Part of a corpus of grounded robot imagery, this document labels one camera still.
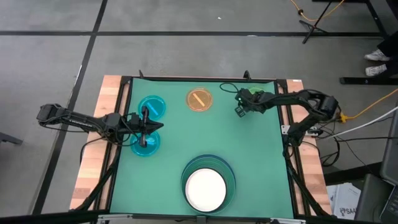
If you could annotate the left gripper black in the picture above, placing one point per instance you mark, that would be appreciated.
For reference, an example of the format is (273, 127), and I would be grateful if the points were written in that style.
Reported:
(135, 124)

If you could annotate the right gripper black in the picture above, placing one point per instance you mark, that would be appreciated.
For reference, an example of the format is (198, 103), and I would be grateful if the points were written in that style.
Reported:
(245, 104)

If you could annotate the small green translucent plate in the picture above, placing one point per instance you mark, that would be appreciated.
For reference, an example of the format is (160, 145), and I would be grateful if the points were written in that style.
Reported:
(256, 90)

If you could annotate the small cyan translucent plate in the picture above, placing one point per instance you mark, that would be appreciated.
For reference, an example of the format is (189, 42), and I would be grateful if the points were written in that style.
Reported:
(158, 104)
(153, 147)

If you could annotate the small orange translucent plate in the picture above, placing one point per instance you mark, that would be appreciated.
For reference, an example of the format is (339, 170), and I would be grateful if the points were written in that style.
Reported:
(199, 99)

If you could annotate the white plastic plate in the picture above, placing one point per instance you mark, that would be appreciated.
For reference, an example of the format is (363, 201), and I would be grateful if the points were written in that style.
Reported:
(205, 189)

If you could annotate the large green plastic plate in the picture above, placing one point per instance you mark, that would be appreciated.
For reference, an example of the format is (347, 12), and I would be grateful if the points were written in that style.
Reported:
(230, 189)

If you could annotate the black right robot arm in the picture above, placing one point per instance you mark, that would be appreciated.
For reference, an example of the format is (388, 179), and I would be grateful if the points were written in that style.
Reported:
(289, 99)

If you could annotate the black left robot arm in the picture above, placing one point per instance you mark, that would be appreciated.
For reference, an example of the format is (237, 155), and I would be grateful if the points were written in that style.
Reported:
(77, 119)

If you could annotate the grey power strip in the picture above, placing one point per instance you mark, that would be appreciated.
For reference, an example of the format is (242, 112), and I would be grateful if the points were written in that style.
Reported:
(314, 132)

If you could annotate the green table mat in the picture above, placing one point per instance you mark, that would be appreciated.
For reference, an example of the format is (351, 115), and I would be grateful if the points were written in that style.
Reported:
(258, 186)

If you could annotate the black tripod stand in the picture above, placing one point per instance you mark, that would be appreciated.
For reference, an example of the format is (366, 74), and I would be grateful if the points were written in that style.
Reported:
(314, 26)

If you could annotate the black desk foot bar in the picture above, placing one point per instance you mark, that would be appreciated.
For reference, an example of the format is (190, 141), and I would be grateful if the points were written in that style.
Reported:
(367, 81)

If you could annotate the white printed booklet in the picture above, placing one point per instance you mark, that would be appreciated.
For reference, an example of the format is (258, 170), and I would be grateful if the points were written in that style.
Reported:
(345, 199)

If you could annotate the black floor beam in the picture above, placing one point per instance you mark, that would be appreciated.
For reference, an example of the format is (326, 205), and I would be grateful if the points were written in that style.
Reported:
(46, 217)

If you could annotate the grey stand foot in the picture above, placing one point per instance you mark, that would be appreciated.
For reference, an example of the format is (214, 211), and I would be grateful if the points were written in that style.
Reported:
(11, 139)

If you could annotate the grey monitor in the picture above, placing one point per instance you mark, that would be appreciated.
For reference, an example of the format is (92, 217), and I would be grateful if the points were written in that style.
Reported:
(391, 155)

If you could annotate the person's leg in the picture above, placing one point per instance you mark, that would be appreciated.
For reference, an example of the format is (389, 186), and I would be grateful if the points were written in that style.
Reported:
(390, 45)

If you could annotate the black metal table frame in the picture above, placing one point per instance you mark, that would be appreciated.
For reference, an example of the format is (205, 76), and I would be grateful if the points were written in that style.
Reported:
(125, 81)

